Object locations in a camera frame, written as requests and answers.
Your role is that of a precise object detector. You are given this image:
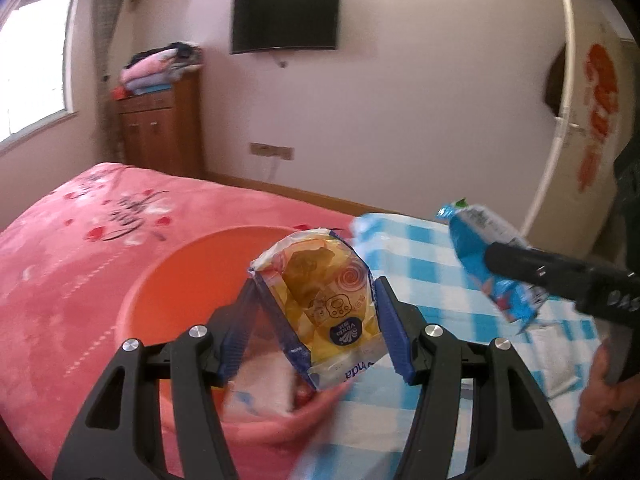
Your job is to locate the green white blue wrapper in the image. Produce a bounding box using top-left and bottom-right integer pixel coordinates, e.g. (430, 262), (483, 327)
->
(435, 197), (551, 334)

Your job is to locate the yellow bread bag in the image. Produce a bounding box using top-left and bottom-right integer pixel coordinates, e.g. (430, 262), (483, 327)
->
(248, 229), (387, 391)

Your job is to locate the orange plastic trash bucket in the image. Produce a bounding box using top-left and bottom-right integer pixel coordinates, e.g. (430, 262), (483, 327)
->
(115, 224), (362, 446)

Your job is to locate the person's right hand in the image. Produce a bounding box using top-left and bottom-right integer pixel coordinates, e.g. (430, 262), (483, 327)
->
(575, 339), (640, 443)

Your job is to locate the white room door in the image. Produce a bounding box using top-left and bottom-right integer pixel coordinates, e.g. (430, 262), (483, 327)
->
(521, 0), (636, 258)

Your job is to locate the pink printed bed blanket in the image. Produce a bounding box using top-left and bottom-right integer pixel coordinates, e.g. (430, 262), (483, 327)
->
(1, 162), (352, 474)

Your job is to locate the blue white checkered tablecloth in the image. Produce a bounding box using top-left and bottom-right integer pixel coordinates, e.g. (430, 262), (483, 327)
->
(291, 214), (600, 479)

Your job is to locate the red door decoration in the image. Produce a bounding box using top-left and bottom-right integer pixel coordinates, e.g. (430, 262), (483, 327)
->
(578, 44), (620, 193)

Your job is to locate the brown wooden cabinet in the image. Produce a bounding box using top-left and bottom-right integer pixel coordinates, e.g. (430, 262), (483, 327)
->
(115, 70), (206, 179)

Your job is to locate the folded clothes pile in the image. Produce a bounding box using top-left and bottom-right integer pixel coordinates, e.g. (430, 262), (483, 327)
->
(111, 41), (203, 101)

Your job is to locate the bright window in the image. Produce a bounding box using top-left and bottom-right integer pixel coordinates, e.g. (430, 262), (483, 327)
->
(1, 0), (76, 146)

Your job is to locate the grey checked curtain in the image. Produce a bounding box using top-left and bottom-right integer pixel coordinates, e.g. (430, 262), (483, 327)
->
(92, 0), (125, 162)

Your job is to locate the wall power socket strip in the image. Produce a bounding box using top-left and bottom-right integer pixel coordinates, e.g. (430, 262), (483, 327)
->
(250, 142), (294, 162)

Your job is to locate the black wall television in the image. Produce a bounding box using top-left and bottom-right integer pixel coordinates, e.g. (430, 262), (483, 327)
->
(230, 0), (341, 54)

